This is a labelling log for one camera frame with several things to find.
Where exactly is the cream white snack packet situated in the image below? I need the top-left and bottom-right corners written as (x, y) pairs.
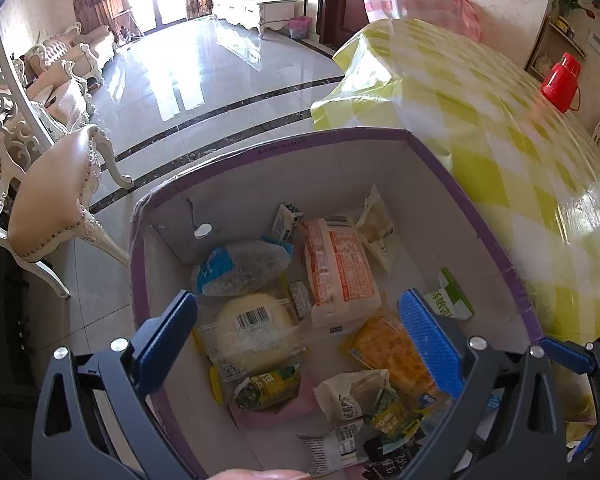
top-left (313, 369), bottom-right (393, 423)

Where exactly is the green white snack packet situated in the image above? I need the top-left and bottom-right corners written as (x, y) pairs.
top-left (422, 267), bottom-right (476, 322)

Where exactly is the blue clear snack packet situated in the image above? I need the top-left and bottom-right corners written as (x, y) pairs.
top-left (190, 236), bottom-right (295, 297)

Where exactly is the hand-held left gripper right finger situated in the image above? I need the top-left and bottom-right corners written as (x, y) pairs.
top-left (398, 287), bottom-right (567, 480)

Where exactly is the red thermos jug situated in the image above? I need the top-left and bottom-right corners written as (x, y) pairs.
top-left (540, 52), bottom-right (583, 113)

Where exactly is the white barcode snack packet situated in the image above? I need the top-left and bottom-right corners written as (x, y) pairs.
top-left (296, 421), bottom-right (365, 478)

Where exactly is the round white cake packet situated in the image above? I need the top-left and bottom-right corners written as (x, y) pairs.
top-left (194, 290), bottom-right (303, 406)

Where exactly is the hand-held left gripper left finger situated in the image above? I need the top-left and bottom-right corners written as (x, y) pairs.
top-left (31, 289), bottom-right (200, 480)

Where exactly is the blue white candy packet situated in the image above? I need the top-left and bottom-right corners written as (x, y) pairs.
top-left (271, 202), bottom-right (303, 243)

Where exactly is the pink waste bin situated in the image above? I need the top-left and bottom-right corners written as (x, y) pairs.
top-left (287, 16), bottom-right (313, 41)

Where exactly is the clear pastry packet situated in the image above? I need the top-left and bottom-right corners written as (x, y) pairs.
top-left (355, 184), bottom-right (397, 273)

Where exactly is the person's left hand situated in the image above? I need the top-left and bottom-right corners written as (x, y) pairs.
top-left (202, 468), bottom-right (311, 480)

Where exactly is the white television cabinet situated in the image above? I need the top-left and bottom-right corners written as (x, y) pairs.
top-left (210, 0), bottom-right (297, 40)

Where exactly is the cream padded carved chair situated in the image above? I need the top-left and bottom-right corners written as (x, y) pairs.
top-left (0, 110), bottom-right (133, 301)

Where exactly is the green yellow snack packet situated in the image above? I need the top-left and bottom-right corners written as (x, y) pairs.
top-left (365, 387), bottom-right (421, 443)

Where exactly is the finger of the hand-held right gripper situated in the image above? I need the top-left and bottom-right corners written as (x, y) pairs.
top-left (570, 425), bottom-right (600, 471)
top-left (539, 336), bottom-right (596, 376)

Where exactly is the red print bread packet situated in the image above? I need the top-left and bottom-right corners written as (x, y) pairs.
top-left (300, 216), bottom-right (383, 331)

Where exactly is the purple cardboard box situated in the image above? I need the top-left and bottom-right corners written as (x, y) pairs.
top-left (130, 127), bottom-right (546, 480)

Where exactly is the small pale snack packet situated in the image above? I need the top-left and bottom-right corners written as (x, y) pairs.
top-left (287, 280), bottom-right (313, 321)

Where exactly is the black snack packet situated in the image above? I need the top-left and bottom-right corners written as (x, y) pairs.
top-left (362, 432), bottom-right (423, 480)

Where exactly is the orange cracker packet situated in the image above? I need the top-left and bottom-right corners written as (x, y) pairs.
top-left (347, 316), bottom-right (441, 401)

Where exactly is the cream tufted sofa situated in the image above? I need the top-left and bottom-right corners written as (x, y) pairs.
top-left (24, 25), bottom-right (97, 133)
top-left (77, 25), bottom-right (117, 68)

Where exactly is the wooden wall shelf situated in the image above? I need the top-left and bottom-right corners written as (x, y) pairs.
top-left (525, 15), bottom-right (588, 83)

